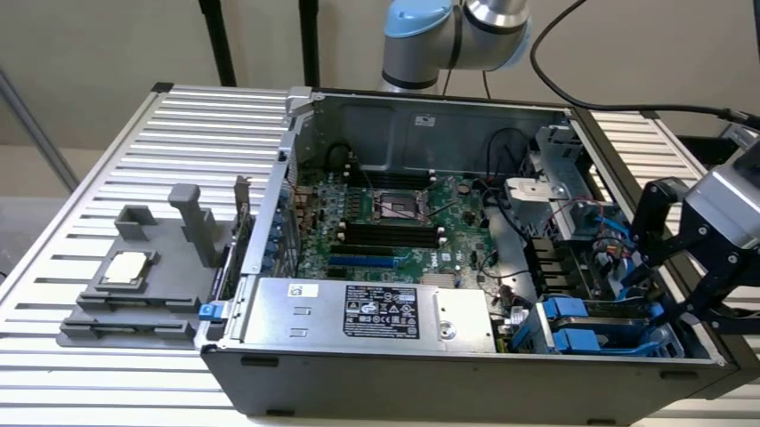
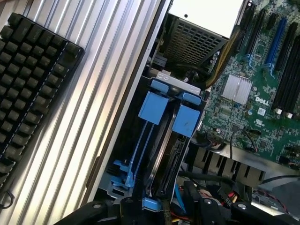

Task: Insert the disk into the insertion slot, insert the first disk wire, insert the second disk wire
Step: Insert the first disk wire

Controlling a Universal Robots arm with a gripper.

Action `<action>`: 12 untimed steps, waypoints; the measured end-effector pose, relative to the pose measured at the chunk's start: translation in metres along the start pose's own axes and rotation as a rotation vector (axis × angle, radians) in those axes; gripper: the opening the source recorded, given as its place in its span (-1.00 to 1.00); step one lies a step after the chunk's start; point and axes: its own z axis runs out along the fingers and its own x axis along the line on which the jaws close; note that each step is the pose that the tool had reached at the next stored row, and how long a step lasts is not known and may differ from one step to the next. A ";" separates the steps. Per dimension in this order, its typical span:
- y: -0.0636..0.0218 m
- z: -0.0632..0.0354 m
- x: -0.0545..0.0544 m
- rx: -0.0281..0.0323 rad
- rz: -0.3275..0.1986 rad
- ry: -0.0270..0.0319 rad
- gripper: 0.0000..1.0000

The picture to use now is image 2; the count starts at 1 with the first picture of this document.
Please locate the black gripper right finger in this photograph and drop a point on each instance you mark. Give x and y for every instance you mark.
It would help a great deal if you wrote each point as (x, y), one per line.
(186, 122)

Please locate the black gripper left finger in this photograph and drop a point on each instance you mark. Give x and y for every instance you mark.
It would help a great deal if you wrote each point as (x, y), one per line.
(153, 107)

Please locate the silver disk bay, blue clips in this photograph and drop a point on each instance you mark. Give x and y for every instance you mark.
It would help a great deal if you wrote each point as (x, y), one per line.
(178, 82)

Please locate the black RAM slot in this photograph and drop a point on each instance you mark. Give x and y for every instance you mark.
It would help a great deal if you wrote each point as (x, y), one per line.
(284, 82)
(295, 98)

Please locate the blue expansion slot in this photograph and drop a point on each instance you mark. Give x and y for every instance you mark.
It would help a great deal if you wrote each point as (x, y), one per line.
(277, 41)

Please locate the short black expansion slot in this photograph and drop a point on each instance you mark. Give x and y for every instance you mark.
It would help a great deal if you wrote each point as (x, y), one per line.
(271, 21)

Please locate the grey open PC case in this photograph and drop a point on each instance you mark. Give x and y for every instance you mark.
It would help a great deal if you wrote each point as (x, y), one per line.
(140, 77)

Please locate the green Dell motherboard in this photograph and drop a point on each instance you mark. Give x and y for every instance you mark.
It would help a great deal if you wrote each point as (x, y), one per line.
(243, 117)

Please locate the silver finned heatsink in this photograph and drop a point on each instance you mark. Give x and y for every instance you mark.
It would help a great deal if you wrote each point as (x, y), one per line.
(236, 89)

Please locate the blue plastic bay latch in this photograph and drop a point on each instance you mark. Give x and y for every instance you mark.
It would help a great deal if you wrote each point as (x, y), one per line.
(122, 173)

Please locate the silver power supply unit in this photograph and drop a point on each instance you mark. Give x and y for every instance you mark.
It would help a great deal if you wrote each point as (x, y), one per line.
(192, 44)

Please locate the silver metal box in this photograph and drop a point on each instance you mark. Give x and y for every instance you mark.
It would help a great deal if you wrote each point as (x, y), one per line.
(206, 16)

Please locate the black computer keyboard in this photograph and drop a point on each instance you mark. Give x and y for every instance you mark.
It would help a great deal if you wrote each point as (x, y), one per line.
(30, 89)

